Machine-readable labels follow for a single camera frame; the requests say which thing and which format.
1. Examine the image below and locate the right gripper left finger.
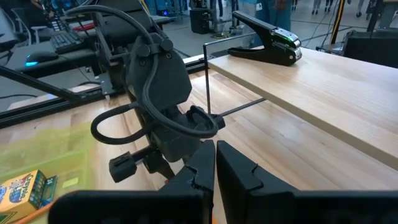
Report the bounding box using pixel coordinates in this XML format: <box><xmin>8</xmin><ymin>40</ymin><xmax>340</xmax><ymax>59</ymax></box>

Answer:
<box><xmin>48</xmin><ymin>139</ymin><xmax>216</xmax><ymax>224</ymax></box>

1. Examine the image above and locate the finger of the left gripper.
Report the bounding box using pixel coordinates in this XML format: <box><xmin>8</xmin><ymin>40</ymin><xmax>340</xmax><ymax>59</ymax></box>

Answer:
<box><xmin>143</xmin><ymin>154</ymin><xmax>175</xmax><ymax>180</ymax></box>

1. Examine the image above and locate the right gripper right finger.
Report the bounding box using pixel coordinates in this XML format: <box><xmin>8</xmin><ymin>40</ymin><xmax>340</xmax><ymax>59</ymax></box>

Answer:
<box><xmin>216</xmin><ymin>140</ymin><xmax>398</xmax><ymax>224</ymax></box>

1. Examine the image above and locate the yellow translucent pencil box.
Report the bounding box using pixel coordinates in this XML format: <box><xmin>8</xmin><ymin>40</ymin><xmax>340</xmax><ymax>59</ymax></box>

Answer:
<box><xmin>0</xmin><ymin>121</ymin><xmax>98</xmax><ymax>224</ymax></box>

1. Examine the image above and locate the yellow green crayon box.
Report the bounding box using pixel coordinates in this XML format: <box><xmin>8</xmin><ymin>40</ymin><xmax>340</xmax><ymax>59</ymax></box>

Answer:
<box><xmin>0</xmin><ymin>169</ymin><xmax>58</xmax><ymax>224</ymax></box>

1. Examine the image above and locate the small yellow paper label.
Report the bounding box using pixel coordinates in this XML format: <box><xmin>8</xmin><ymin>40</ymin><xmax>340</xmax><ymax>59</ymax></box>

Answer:
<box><xmin>62</xmin><ymin>177</ymin><xmax>80</xmax><ymax>189</ymax></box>

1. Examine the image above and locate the wooden shelf riser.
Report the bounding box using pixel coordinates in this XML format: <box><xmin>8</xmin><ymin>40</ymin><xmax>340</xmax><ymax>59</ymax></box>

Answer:
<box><xmin>203</xmin><ymin>32</ymin><xmax>398</xmax><ymax>171</ymax></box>

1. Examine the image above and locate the black floor box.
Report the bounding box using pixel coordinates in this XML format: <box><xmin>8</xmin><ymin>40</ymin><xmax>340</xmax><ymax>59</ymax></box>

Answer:
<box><xmin>189</xmin><ymin>7</ymin><xmax>219</xmax><ymax>35</ymax></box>

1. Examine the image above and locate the grey computer desk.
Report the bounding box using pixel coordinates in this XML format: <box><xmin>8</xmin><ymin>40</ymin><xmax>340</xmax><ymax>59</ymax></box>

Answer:
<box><xmin>4</xmin><ymin>14</ymin><xmax>172</xmax><ymax>80</ymax></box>

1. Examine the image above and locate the black keyboard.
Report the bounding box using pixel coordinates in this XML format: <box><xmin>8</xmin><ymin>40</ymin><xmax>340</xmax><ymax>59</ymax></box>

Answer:
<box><xmin>49</xmin><ymin>30</ymin><xmax>85</xmax><ymax>54</ymax></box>

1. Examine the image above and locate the black computer mouse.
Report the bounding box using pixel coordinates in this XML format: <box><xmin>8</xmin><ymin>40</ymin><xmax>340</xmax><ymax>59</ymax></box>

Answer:
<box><xmin>24</xmin><ymin>50</ymin><xmax>60</xmax><ymax>68</ymax></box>

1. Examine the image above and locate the black equipment case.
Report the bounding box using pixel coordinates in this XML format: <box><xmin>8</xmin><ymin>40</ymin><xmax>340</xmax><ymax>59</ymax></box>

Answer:
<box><xmin>341</xmin><ymin>28</ymin><xmax>398</xmax><ymax>70</ymax></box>

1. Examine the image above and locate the yellow black pole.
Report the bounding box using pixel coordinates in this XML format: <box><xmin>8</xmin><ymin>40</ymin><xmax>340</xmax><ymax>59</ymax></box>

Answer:
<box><xmin>328</xmin><ymin>0</ymin><xmax>346</xmax><ymax>45</ymax></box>

